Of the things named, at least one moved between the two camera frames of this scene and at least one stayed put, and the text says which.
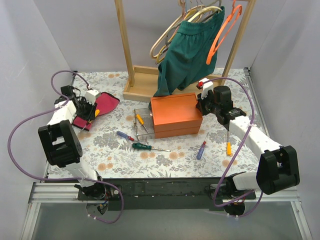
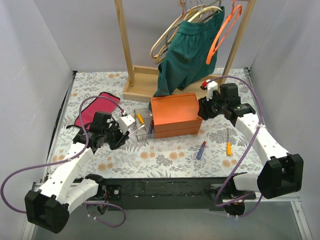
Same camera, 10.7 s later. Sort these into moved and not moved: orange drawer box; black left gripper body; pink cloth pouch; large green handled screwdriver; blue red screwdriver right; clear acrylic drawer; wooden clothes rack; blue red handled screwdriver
Moved: large green handled screwdriver; black left gripper body; blue red handled screwdriver
Not moved: pink cloth pouch; wooden clothes rack; blue red screwdriver right; clear acrylic drawer; orange drawer box
